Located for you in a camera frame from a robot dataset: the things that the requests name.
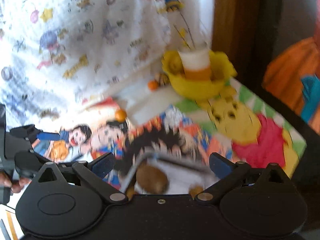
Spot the small brown round fruit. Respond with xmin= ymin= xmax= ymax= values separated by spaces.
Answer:
xmin=188 ymin=185 xmax=204 ymax=199

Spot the large brown kiwi fruit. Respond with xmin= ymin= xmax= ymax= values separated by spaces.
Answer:
xmin=136 ymin=164 xmax=169 ymax=194

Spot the person's left hand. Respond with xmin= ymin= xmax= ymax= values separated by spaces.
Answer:
xmin=0 ymin=172 xmax=31 ymax=193

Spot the metal tray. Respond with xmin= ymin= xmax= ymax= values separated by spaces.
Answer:
xmin=120 ymin=152 xmax=220 ymax=194

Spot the colourful cartoon drawing mat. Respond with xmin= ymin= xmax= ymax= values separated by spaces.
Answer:
xmin=33 ymin=82 xmax=306 ymax=189

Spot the small orange tangerine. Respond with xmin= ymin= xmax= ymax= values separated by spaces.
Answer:
xmin=148 ymin=80 xmax=159 ymax=91
xmin=114 ymin=109 xmax=127 ymax=122

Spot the yellow plastic bowl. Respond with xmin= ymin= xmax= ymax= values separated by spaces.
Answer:
xmin=162 ymin=50 xmax=237 ymax=100

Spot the white and orange cup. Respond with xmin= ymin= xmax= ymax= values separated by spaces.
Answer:
xmin=178 ymin=47 xmax=212 ymax=81

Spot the orange dress figure poster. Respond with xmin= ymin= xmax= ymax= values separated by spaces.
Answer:
xmin=262 ymin=0 xmax=319 ymax=133

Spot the cartoon print white curtain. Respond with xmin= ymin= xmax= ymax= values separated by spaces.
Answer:
xmin=0 ymin=0 xmax=186 ymax=131

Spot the brown wooden window frame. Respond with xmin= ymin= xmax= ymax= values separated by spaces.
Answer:
xmin=211 ymin=0 xmax=283 ymax=86

